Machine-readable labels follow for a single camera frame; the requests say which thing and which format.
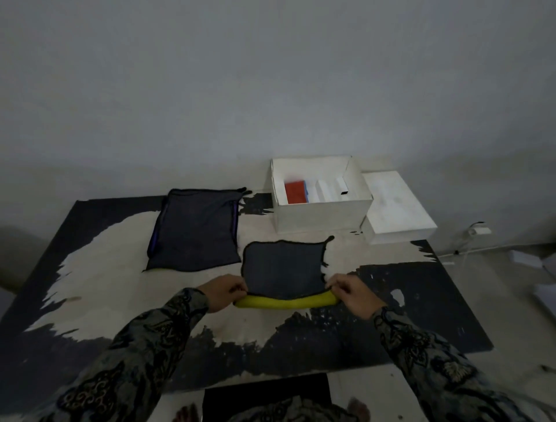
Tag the person's left forearm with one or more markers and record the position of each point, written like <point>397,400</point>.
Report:
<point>130,356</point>

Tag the person's left foot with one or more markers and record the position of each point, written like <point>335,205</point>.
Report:
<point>187,414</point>

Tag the person's right foot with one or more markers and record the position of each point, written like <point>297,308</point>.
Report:
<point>358,411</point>

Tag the person's right forearm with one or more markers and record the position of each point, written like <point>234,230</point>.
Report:
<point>434,365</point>

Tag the red cloth with blue trim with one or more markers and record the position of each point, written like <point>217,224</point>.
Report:
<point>295,192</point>

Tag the person's patterned shirt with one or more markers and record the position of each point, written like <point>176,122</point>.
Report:
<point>295,413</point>

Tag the person's left hand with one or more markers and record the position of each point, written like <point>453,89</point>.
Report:
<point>221,293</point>

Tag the person's right hand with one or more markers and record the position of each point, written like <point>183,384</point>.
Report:
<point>358,298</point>

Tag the white box lid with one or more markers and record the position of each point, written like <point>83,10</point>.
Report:
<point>395,204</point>

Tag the person's foot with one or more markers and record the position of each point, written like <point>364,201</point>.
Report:
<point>358,411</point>
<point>187,414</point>

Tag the white box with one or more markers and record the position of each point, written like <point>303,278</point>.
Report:
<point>321,217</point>

